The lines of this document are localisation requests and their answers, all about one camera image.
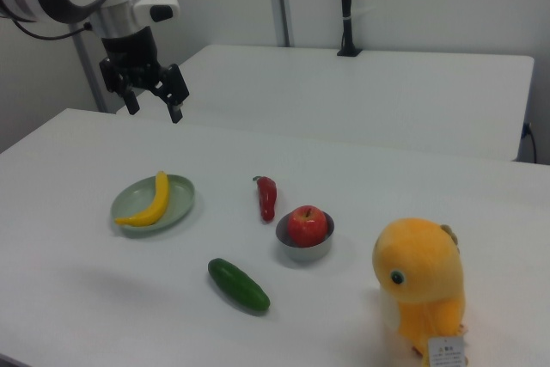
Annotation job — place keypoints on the white side table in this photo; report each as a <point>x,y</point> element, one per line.
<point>365,96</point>

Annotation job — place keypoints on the red chili pepper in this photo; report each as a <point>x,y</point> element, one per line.
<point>267,197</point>

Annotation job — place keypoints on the pale green plastic plate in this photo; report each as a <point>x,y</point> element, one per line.
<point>180,197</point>

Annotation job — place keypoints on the green cucumber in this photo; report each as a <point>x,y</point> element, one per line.
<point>238,284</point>

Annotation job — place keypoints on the red apple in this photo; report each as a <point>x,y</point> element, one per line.
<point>306,226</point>

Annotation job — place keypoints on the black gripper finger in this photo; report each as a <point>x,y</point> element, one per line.
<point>131,102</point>
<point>177,92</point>

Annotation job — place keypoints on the orange plush toy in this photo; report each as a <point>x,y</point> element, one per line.
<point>419,272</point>

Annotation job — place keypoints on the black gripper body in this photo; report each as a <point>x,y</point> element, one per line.
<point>133,62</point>

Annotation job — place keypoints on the yellow plastic banana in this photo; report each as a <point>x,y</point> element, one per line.
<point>157,203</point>

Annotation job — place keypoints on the small grey bowl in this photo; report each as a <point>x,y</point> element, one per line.
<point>307,253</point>

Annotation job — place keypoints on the black pole with base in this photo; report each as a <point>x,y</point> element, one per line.
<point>347,6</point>

